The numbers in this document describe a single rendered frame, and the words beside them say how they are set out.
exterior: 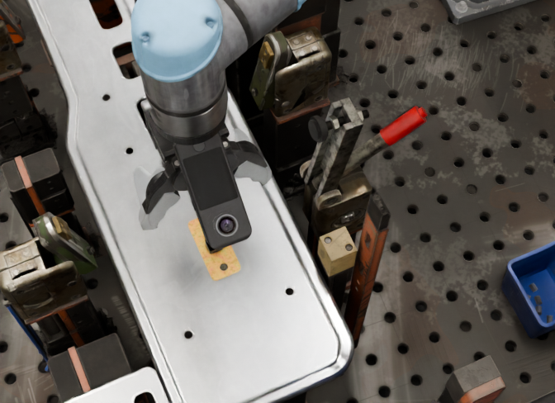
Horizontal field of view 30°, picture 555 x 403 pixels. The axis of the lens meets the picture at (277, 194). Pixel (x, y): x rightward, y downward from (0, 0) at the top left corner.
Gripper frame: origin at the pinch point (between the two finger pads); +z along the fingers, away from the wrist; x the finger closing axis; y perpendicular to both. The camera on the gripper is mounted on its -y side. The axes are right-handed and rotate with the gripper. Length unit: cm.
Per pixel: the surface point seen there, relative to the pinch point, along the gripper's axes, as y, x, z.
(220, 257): -1.7, 0.0, 10.8
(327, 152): 0.5, -14.7, -1.2
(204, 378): -14.6, 7.4, 11.1
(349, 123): -1.4, -16.0, -10.3
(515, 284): -14, -39, 33
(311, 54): 15.9, -20.1, 4.0
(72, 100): 26.3, 9.1, 11.2
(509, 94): 17, -57, 41
